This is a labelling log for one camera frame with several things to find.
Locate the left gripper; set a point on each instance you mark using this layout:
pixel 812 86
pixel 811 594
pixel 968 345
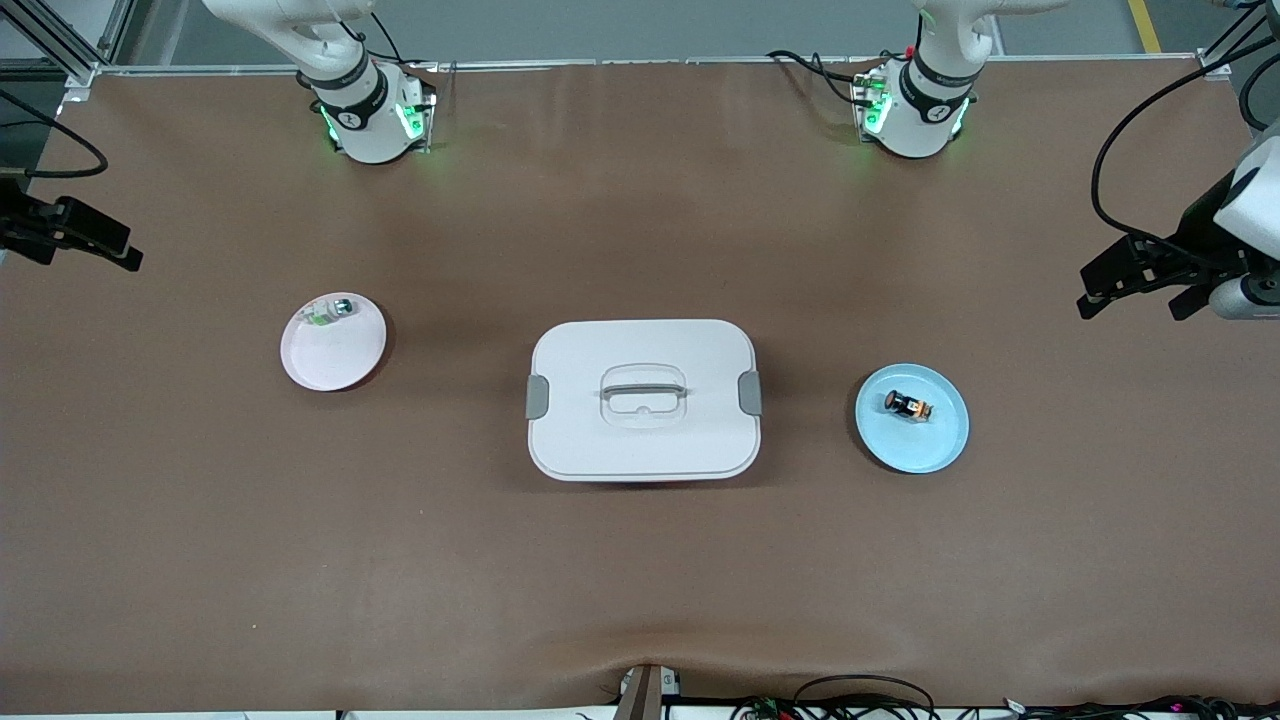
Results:
pixel 1197 243

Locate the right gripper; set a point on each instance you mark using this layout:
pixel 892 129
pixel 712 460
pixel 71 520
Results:
pixel 22 230

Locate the orange black switch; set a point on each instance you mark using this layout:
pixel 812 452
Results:
pixel 908 405

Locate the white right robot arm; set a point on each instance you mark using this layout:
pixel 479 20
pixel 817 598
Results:
pixel 365 125

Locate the pink round plate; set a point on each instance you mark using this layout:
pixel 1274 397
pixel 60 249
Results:
pixel 330 350

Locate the blue round plate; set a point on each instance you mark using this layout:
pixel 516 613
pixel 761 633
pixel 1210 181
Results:
pixel 915 440

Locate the white lidded storage box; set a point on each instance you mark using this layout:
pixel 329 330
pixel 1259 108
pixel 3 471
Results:
pixel 643 400

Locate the metal table edge strip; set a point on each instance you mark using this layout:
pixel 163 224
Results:
pixel 600 63

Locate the brown table mat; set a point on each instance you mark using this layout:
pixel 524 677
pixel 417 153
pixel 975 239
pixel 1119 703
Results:
pixel 640 580

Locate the aluminium frame post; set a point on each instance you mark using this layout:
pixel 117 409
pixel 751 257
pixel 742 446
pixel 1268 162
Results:
pixel 1225 45
pixel 60 40

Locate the green white switch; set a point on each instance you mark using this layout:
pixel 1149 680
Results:
pixel 330 311

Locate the metal table edge bracket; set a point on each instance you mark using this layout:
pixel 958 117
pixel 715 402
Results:
pixel 640 695

